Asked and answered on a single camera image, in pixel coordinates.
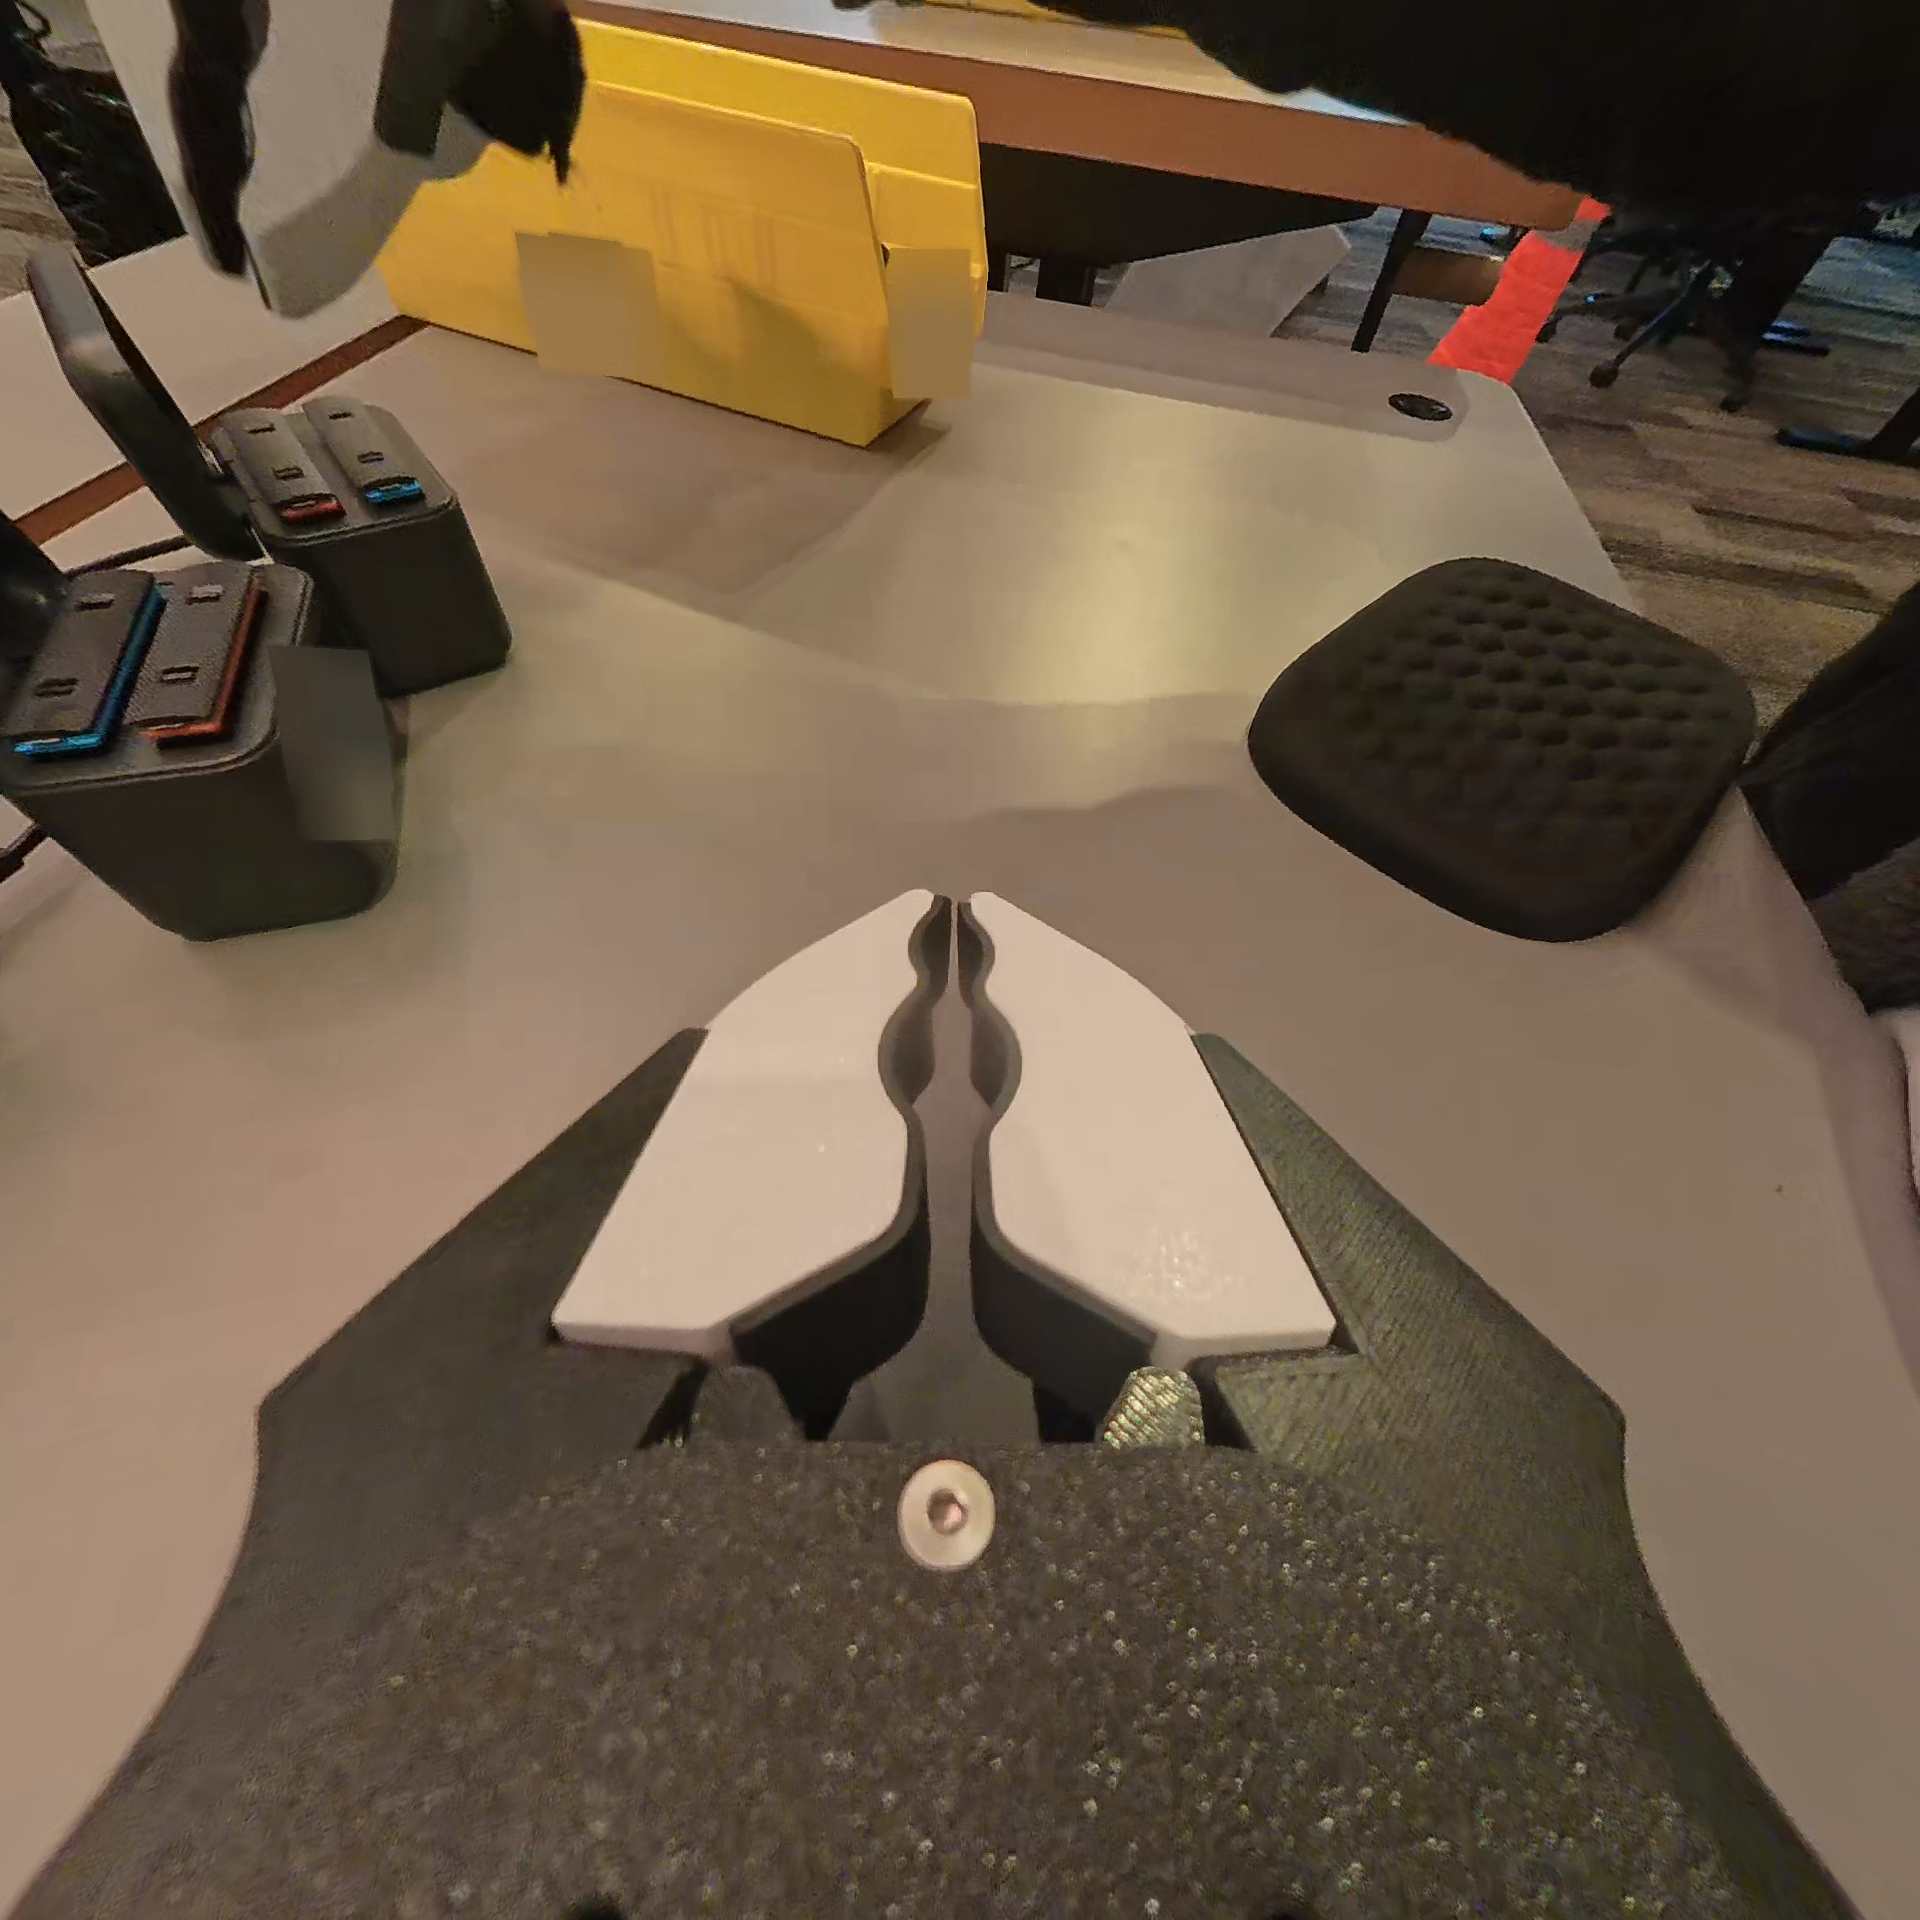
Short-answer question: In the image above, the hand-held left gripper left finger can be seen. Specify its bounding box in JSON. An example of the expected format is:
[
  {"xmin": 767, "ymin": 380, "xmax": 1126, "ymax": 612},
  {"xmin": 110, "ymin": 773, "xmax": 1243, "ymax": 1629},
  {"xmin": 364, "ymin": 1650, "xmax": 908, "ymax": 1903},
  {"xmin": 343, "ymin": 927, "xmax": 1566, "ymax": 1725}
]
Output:
[{"xmin": 556, "ymin": 888, "xmax": 956, "ymax": 1413}]

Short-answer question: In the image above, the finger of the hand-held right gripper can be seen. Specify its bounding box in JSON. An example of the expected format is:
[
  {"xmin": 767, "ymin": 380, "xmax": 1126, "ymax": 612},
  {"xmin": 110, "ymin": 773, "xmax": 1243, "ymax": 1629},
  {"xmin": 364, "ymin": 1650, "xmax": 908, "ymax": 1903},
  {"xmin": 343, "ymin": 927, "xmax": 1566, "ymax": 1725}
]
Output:
[
  {"xmin": 236, "ymin": 76, "xmax": 495, "ymax": 318},
  {"xmin": 84, "ymin": 0, "xmax": 278, "ymax": 278}
]

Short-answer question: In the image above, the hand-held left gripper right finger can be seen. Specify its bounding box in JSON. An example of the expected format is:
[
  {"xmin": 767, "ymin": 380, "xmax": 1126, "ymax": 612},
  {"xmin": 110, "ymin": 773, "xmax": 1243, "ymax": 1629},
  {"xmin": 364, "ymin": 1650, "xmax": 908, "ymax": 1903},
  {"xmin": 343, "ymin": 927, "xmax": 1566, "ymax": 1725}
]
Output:
[{"xmin": 960, "ymin": 888, "xmax": 1338, "ymax": 1417}]

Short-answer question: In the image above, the black camera battery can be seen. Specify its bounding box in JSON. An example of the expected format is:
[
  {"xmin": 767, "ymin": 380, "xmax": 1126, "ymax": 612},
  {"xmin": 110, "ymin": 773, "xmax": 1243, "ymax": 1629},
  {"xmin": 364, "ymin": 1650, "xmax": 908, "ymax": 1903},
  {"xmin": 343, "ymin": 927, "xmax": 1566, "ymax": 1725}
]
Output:
[
  {"xmin": 8, "ymin": 581, "xmax": 157, "ymax": 758},
  {"xmin": 135, "ymin": 572, "xmax": 272, "ymax": 745},
  {"xmin": 236, "ymin": 415, "xmax": 348, "ymax": 529},
  {"xmin": 310, "ymin": 400, "xmax": 432, "ymax": 511}
]

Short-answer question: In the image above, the yellow plastic bin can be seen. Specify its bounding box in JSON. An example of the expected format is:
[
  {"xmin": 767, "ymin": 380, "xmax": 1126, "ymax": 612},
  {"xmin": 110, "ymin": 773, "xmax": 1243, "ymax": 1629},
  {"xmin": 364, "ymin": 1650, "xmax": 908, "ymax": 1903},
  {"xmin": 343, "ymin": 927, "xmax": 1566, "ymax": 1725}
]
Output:
[{"xmin": 374, "ymin": 15, "xmax": 992, "ymax": 445}]

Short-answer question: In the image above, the black battery charging case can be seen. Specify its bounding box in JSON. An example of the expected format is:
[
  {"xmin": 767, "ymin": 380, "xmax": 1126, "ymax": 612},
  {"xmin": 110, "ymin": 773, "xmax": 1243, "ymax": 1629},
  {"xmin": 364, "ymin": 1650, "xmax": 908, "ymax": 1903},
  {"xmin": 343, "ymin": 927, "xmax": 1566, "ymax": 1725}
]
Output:
[
  {"xmin": 0, "ymin": 511, "xmax": 406, "ymax": 942},
  {"xmin": 24, "ymin": 240, "xmax": 511, "ymax": 696}
]

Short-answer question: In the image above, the black quilted pad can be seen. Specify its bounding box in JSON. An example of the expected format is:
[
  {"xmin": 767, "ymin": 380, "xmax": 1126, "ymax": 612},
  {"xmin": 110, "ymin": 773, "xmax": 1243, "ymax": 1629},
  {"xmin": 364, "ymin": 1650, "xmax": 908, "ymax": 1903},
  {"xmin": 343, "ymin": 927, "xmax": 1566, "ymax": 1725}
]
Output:
[{"xmin": 1245, "ymin": 554, "xmax": 1758, "ymax": 942}]

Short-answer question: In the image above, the brown wooden table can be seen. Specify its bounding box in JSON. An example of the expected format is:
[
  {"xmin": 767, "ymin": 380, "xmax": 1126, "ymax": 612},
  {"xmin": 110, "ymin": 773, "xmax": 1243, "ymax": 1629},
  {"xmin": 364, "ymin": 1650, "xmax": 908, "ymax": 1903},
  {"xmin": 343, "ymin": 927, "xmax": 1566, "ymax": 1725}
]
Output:
[{"xmin": 584, "ymin": 0, "xmax": 1592, "ymax": 301}]

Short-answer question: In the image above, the orange safety cone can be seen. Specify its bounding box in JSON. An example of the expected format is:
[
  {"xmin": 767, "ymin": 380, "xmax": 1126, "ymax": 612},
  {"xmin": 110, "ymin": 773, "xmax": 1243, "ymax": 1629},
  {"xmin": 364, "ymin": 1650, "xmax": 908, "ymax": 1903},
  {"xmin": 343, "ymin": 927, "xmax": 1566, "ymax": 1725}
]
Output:
[{"xmin": 1471, "ymin": 205, "xmax": 1613, "ymax": 376}]

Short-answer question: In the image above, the black office chair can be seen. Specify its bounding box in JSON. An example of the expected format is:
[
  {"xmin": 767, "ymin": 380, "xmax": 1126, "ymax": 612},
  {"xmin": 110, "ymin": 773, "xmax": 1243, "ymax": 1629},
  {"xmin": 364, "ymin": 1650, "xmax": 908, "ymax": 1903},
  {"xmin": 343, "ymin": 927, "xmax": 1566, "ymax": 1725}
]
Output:
[{"xmin": 1584, "ymin": 209, "xmax": 1920, "ymax": 466}]

